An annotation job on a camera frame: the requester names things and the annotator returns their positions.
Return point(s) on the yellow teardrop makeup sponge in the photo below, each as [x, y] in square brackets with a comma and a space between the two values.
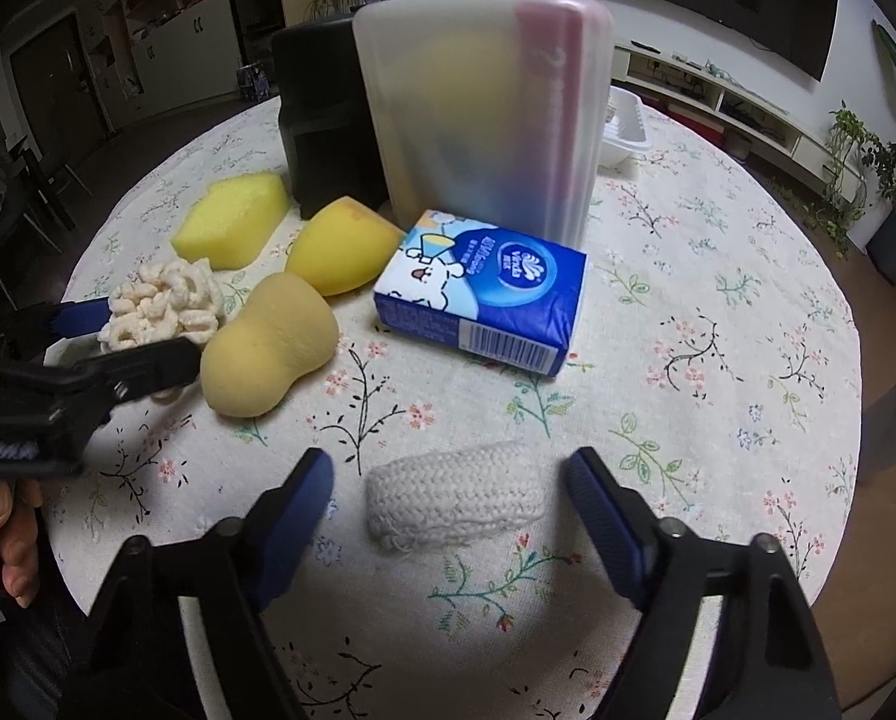
[339, 247]

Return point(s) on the floral tablecloth round table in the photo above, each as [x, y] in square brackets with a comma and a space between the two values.
[718, 390]

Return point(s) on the white plastic basket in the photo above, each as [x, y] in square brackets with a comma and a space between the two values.
[624, 131]

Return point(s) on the blue tissue pack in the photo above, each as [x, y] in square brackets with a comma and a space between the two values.
[485, 285]

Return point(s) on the black cylindrical container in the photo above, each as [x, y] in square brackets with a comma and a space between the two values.
[320, 112]

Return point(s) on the dark dining chair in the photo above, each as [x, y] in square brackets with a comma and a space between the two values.
[5, 202]

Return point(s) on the tan gourd-shaped makeup sponge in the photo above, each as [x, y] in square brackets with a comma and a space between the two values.
[268, 345]

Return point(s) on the red storage box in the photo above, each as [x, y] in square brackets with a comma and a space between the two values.
[695, 124]

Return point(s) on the white television cabinet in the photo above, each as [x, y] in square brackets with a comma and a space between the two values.
[748, 105]

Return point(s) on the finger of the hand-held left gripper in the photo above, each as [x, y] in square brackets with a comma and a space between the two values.
[80, 315]
[147, 367]

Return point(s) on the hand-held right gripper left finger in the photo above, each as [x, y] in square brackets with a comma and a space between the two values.
[298, 525]

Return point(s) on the cream knitted sock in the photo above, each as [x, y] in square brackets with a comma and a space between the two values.
[455, 495]

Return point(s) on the yellow rectangular sponge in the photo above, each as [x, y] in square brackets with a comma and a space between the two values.
[230, 217]

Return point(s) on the translucent plastic container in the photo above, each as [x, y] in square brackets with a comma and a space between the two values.
[485, 112]

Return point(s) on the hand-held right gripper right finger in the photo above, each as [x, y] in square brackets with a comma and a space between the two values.
[605, 525]

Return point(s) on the white wall cabinet unit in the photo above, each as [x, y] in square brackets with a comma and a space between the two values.
[177, 37]

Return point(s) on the cream chenille scrunchie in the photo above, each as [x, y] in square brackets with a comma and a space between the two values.
[162, 300]

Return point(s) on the person's left hand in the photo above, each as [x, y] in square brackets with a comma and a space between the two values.
[12, 540]

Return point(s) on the trailing plant on white stand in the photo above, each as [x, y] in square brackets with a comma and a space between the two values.
[856, 157]

